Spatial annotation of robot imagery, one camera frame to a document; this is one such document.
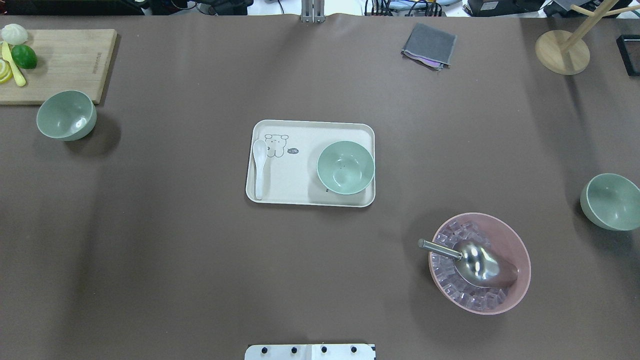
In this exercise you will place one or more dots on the green lime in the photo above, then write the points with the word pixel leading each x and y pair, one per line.
pixel 24 57

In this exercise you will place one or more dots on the yellow plastic knife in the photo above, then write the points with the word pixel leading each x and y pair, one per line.
pixel 18 77

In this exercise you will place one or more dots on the grey folded cloth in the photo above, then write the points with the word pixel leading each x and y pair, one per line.
pixel 430 46

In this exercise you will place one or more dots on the pink bowl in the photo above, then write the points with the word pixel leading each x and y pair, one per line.
pixel 506 243

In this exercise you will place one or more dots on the black box at edge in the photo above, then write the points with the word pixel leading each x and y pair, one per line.
pixel 629 48

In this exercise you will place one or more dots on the green bowl on tray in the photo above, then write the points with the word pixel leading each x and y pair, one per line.
pixel 346 167

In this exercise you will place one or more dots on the metal ice scoop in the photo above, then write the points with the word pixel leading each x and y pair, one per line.
pixel 476 263

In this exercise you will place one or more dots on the metal camera post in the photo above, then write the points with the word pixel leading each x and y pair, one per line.
pixel 313 11

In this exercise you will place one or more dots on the wooden stand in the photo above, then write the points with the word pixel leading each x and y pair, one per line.
pixel 564 52

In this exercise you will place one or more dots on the clear ice cubes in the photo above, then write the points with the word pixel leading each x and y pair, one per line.
pixel 455 287

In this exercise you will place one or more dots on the bamboo cutting board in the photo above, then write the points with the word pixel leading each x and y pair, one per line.
pixel 68 60

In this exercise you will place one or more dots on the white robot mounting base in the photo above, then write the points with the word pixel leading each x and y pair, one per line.
pixel 318 351

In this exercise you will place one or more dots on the green bowl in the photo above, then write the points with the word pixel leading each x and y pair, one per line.
pixel 346 167
pixel 612 202
pixel 67 116

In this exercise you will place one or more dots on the cream bunny serving tray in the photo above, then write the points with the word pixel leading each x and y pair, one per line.
pixel 290 172

